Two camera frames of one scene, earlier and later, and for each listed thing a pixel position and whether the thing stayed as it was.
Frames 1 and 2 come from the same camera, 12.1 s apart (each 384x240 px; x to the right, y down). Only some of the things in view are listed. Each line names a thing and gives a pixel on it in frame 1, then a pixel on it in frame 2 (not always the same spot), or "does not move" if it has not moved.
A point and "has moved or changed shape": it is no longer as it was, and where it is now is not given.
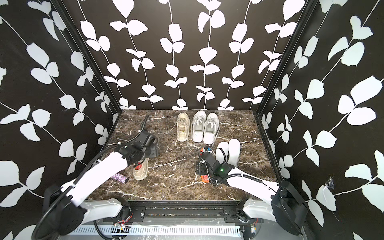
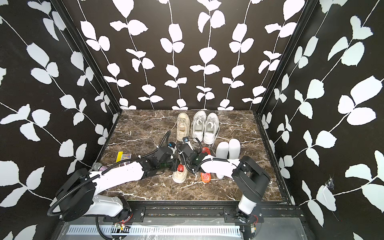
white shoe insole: (222, 152) does not move
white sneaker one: (211, 128) does not move
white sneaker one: (198, 122) does not move
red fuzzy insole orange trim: (204, 178) does not move
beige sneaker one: (183, 127) does not move
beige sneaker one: (140, 174) has moved or changed shape
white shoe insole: (234, 153) does not move
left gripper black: (155, 150) → (176, 162)
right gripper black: (199, 168) → (183, 161)
